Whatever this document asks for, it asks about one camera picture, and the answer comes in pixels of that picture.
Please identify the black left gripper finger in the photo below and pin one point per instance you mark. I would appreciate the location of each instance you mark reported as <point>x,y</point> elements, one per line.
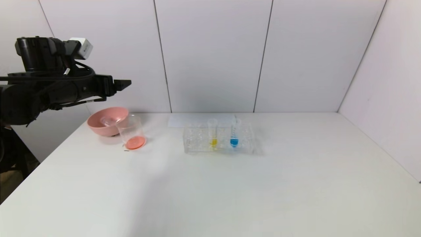
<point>121,85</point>

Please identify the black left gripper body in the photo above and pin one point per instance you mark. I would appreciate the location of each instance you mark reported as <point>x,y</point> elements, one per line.
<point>106,86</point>

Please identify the test tube with red pigment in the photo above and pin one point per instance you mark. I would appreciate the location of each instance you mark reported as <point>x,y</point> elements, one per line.
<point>108,121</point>

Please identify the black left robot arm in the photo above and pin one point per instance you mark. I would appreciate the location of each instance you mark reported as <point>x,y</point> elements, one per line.
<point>19,102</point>

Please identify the clear glass beaker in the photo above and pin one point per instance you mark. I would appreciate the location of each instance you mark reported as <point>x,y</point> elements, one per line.
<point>135,142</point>

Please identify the test tube with yellow pigment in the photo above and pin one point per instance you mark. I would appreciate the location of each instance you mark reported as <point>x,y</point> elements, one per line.
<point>213,142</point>

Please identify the clear acrylic test tube rack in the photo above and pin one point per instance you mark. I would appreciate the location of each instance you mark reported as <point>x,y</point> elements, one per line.
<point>223,149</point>

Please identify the test tube with blue pigment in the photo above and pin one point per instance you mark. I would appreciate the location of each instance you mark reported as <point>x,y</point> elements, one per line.
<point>234,141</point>

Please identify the pink plastic bowl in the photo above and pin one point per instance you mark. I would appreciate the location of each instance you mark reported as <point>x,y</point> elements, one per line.
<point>98,126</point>

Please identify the flat white paper box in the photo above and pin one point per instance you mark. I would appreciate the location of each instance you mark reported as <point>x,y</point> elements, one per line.
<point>181,121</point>

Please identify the black stand beside table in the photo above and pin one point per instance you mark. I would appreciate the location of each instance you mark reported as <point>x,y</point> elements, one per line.
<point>14,148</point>

